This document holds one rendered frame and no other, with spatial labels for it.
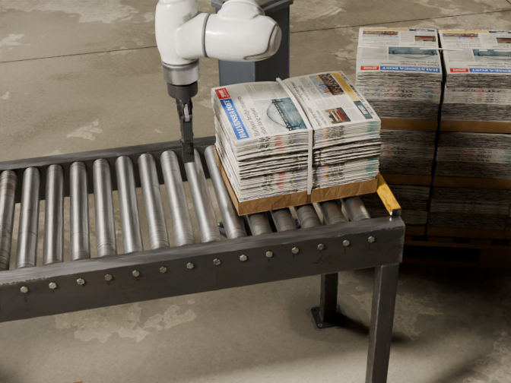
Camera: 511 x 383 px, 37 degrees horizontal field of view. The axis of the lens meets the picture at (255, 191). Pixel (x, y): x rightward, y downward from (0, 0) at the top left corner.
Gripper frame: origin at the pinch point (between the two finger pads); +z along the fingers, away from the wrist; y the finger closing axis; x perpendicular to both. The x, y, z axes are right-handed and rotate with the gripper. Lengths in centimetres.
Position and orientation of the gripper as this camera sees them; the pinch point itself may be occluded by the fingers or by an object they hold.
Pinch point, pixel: (188, 150)
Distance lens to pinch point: 200.9
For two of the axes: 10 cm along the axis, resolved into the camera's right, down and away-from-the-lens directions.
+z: 0.2, 8.2, 5.7
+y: -2.0, -5.6, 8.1
